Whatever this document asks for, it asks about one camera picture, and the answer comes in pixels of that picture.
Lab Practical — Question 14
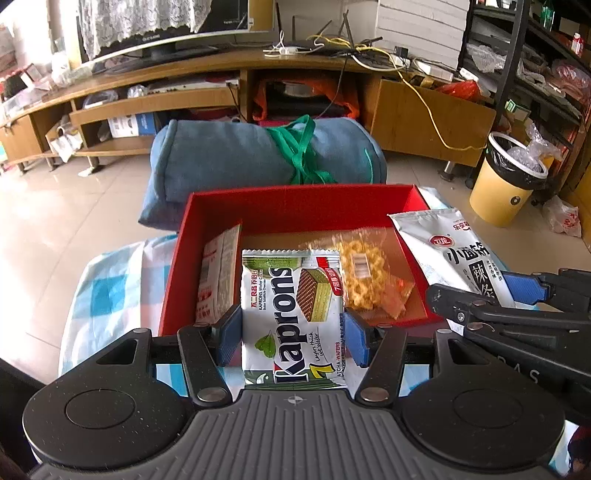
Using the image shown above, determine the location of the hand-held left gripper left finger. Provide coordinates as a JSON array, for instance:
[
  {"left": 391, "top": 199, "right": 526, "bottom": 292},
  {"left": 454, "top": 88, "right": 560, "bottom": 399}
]
[{"left": 95, "top": 304, "right": 244, "bottom": 408}]

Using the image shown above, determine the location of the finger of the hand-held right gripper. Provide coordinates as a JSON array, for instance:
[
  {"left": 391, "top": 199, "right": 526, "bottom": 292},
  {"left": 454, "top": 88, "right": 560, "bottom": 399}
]
[
  {"left": 501, "top": 268, "right": 591, "bottom": 312},
  {"left": 425, "top": 284, "right": 591, "bottom": 341}
]

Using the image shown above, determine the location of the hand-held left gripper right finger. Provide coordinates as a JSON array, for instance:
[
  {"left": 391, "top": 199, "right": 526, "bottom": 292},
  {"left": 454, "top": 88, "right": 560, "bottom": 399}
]
[{"left": 344, "top": 308, "right": 495, "bottom": 407}]

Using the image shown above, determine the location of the white spicy strip packet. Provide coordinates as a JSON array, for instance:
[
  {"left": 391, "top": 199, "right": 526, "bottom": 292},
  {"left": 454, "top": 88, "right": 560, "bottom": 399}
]
[{"left": 388, "top": 208, "right": 520, "bottom": 310}]

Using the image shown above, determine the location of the green white wafer packet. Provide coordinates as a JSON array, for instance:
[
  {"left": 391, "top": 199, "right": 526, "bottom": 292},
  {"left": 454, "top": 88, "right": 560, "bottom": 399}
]
[{"left": 241, "top": 248, "right": 348, "bottom": 388}]

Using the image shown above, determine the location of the white red bread packet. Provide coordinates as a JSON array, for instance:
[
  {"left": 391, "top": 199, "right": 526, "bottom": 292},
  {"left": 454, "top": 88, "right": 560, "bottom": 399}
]
[{"left": 196, "top": 224, "right": 243, "bottom": 326}]

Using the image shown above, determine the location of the clear yellow crisp packet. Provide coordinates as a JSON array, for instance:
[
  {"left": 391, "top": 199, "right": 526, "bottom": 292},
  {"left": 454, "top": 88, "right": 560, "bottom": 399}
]
[{"left": 300, "top": 228, "right": 416, "bottom": 321}]

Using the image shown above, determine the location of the red cardboard box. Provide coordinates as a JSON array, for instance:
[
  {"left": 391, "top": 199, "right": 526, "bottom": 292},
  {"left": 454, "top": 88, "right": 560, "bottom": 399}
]
[{"left": 158, "top": 184, "right": 455, "bottom": 337}]

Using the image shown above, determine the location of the white red printed plastic bag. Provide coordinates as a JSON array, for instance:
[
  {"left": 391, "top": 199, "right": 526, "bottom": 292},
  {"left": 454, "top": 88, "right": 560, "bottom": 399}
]
[{"left": 542, "top": 196, "right": 583, "bottom": 238}]

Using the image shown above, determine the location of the yellow trash bin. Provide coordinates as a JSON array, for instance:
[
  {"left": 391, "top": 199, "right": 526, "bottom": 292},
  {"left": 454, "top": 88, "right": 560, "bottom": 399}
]
[{"left": 468, "top": 131, "right": 550, "bottom": 228}]

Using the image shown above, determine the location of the blue white checked tablecloth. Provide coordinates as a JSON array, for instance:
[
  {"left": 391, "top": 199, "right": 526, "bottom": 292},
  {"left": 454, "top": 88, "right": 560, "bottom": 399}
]
[{"left": 60, "top": 186, "right": 575, "bottom": 478}]

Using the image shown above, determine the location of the clear plastic wrap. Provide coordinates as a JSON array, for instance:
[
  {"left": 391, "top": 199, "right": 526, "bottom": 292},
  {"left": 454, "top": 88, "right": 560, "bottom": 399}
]
[{"left": 505, "top": 124, "right": 563, "bottom": 175}]

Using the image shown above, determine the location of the small green white box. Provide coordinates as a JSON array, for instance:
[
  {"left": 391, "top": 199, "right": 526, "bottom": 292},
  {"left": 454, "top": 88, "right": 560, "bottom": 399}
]
[{"left": 505, "top": 99, "right": 532, "bottom": 121}]

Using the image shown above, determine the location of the blue rolled blanket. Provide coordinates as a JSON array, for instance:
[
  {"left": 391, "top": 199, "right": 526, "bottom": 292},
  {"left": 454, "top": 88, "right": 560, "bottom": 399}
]
[{"left": 139, "top": 117, "right": 387, "bottom": 232}]

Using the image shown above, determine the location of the wooden television stand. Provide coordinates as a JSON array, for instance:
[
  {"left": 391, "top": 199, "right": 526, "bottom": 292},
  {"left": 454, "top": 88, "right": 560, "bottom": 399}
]
[{"left": 0, "top": 48, "right": 497, "bottom": 174}]

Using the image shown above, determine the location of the pink plastic bag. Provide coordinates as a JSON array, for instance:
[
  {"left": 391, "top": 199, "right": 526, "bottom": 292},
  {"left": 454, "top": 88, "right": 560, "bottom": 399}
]
[{"left": 551, "top": 60, "right": 591, "bottom": 97}]

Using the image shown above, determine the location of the dark bulky object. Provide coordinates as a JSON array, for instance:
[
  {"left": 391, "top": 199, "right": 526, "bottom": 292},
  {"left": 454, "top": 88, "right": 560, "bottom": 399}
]
[{"left": 0, "top": 355, "right": 51, "bottom": 480}]

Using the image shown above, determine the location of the white blue carton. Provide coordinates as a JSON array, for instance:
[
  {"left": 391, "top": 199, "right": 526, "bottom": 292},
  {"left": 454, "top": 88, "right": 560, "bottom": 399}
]
[{"left": 108, "top": 113, "right": 160, "bottom": 138}]

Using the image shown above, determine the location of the black metal shelf rack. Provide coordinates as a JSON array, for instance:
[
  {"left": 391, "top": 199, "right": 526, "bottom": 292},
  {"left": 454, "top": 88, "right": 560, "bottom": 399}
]
[{"left": 466, "top": 0, "right": 591, "bottom": 208}]

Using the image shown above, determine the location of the white adapter box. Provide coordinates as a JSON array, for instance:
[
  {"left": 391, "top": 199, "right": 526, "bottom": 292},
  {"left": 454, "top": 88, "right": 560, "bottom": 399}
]
[{"left": 412, "top": 59, "right": 455, "bottom": 81}]

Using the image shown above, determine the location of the orange plastic bag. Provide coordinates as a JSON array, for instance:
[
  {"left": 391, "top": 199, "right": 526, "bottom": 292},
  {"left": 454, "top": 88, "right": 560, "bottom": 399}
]
[{"left": 256, "top": 76, "right": 365, "bottom": 121}]

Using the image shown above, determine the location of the stack of white boards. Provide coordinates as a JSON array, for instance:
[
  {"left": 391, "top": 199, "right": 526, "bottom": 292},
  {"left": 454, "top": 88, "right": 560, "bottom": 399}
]
[{"left": 376, "top": 0, "right": 472, "bottom": 70}]

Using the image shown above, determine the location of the white power strip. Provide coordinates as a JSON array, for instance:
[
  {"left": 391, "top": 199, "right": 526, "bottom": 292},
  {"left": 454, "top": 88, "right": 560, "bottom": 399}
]
[{"left": 263, "top": 45, "right": 324, "bottom": 56}]

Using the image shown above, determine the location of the black router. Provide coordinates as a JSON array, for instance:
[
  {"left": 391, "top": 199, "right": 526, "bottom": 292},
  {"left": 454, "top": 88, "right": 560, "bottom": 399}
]
[{"left": 274, "top": 14, "right": 384, "bottom": 51}]

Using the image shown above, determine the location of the black monitor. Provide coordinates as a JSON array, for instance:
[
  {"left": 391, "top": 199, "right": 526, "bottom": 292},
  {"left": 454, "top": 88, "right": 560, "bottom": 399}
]
[{"left": 76, "top": 0, "right": 278, "bottom": 75}]

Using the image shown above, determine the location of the white lace cloth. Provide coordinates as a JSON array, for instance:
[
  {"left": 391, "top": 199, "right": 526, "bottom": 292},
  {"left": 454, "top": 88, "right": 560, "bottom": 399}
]
[{"left": 78, "top": 0, "right": 250, "bottom": 49}]

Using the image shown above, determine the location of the yellow cable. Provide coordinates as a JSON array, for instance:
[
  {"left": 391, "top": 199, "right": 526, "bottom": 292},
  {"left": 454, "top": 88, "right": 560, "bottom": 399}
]
[{"left": 314, "top": 34, "right": 490, "bottom": 151}]

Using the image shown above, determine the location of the green strap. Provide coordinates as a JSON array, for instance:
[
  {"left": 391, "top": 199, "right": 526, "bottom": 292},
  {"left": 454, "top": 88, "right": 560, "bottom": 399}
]
[{"left": 265, "top": 115, "right": 335, "bottom": 185}]

